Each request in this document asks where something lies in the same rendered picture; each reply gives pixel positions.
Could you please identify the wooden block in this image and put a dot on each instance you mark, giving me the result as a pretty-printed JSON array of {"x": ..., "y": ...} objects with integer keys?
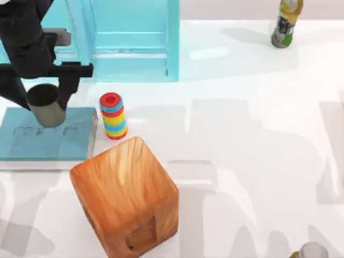
[{"x": 126, "y": 193}]

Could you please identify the blue book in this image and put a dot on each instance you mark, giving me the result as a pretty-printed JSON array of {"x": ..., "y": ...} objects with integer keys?
[{"x": 48, "y": 142}]

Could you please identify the light blue rack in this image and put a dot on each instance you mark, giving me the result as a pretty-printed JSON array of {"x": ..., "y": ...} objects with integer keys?
[{"x": 129, "y": 40}]

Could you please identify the stack of coloured rings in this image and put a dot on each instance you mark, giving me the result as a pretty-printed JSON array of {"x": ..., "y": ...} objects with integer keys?
[{"x": 114, "y": 118}]

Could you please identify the grey and olive bottle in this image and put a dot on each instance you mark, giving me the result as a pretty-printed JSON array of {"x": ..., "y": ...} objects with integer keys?
[{"x": 314, "y": 251}]

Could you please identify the grey cup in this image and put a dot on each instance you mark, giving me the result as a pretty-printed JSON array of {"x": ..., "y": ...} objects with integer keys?
[{"x": 47, "y": 110}]

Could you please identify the green bottle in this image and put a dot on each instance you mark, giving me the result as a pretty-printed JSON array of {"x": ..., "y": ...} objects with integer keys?
[{"x": 285, "y": 24}]

